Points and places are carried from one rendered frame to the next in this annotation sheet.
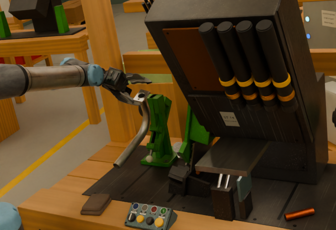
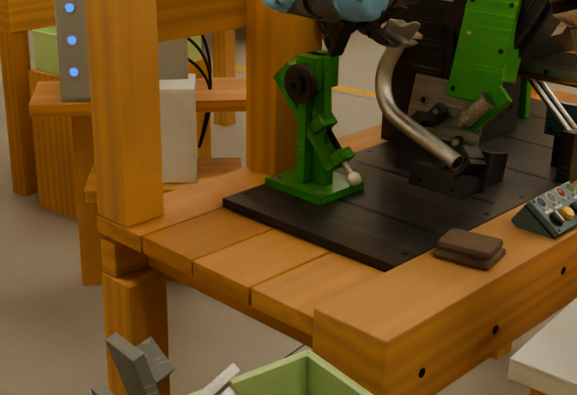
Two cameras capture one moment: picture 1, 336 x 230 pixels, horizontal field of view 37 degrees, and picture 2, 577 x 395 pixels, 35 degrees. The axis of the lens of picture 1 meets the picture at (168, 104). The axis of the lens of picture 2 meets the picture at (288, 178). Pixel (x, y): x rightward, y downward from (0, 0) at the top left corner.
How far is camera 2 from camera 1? 235 cm
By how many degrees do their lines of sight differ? 73
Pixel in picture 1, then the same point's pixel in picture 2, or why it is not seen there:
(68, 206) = (440, 281)
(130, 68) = not seen: hidden behind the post
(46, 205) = (416, 304)
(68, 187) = (321, 288)
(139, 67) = (164, 25)
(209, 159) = not seen: outside the picture
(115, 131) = (143, 194)
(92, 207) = (497, 244)
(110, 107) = (141, 132)
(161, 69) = (209, 23)
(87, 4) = not seen: outside the picture
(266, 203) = (545, 156)
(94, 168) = (255, 256)
